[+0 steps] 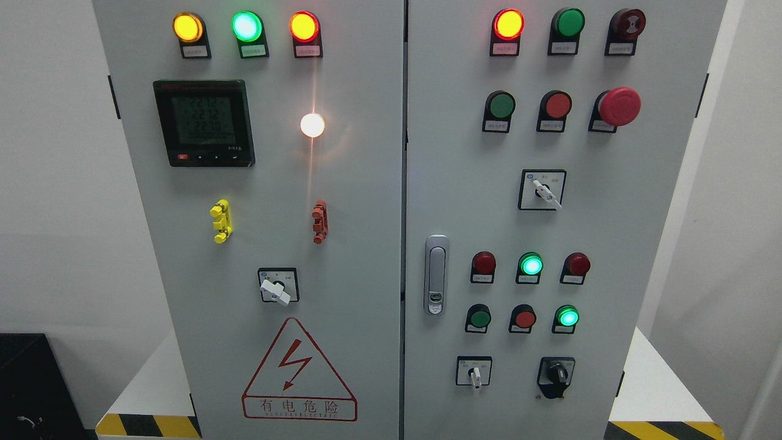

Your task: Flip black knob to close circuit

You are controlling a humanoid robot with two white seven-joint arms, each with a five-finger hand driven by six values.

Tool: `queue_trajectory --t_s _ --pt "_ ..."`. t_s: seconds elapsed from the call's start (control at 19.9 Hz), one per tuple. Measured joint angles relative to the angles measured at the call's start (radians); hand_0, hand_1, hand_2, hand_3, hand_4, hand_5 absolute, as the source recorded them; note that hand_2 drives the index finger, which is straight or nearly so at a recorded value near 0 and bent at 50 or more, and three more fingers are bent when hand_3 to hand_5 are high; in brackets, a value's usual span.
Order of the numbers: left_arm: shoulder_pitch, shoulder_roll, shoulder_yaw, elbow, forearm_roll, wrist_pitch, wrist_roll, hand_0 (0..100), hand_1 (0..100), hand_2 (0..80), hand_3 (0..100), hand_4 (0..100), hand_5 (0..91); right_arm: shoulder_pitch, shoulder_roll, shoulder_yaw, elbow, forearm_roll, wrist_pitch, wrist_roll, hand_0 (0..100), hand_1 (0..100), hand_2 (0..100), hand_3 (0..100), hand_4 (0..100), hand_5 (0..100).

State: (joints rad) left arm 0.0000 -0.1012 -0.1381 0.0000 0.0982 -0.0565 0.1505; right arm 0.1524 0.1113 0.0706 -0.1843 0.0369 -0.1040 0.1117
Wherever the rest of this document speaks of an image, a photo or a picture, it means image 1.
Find dark red indicator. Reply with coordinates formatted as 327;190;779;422
560;252;591;286
470;251;497;284

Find black box lower left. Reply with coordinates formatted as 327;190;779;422
1;332;89;439

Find green lit indicator middle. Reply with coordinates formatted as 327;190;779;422
516;252;544;285

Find grey left cabinet door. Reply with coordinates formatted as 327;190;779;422
93;1;404;439

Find green lit button lower right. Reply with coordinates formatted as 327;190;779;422
551;304;579;334

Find red electric hazard warning sticker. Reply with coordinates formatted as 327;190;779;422
242;317;358;422

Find dark red indicator left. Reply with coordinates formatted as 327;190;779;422
470;251;497;284

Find white lit indicator light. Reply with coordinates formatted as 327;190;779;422
299;112;325;139

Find red push button lower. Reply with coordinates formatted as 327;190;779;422
508;304;537;334

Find silver door lock handle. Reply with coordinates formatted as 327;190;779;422
424;234;450;315

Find white selector switch left door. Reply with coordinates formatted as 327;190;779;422
257;267;301;306

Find grey cabinet door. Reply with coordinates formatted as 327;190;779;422
403;1;726;439
93;1;404;439

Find dark red buzzer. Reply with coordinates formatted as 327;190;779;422
604;9;647;56

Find red emergency stop mushroom button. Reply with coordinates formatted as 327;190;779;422
588;87;642;134

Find green push button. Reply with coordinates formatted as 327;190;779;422
481;90;516;134
464;303;492;334

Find red push button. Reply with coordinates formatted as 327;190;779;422
508;304;537;334
536;90;572;133

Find red terminal handle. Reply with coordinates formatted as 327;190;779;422
311;200;329;245

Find white selector switch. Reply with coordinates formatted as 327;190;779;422
455;356;492;390
517;168;567;211

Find red push button upper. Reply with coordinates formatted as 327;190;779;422
536;90;572;133

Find yellow indicator light top left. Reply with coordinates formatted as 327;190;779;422
172;11;211;59

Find green indicator top right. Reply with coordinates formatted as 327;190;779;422
547;8;585;56

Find black digital power meter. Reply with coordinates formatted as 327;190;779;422
153;79;255;167

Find red lit indicator right door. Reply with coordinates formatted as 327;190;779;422
489;8;525;57

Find green push button upper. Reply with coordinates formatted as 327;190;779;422
481;90;516;134

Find red-orange indicator light left door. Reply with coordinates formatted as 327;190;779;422
290;10;323;58

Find dark red indicator right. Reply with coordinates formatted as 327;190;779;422
560;252;591;286

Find white selector switch lower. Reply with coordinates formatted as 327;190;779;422
455;356;492;390

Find green push button lower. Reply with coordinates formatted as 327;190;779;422
464;303;492;334

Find green lit indicator light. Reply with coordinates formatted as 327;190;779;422
232;10;269;59

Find grey right cabinet door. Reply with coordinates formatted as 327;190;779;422
403;1;726;439

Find yellow terminal handle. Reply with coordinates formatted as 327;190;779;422
210;199;233;243

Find white selector switch upper right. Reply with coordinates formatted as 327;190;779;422
517;168;567;211

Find black rotary knob switch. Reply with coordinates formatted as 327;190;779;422
537;357;576;399

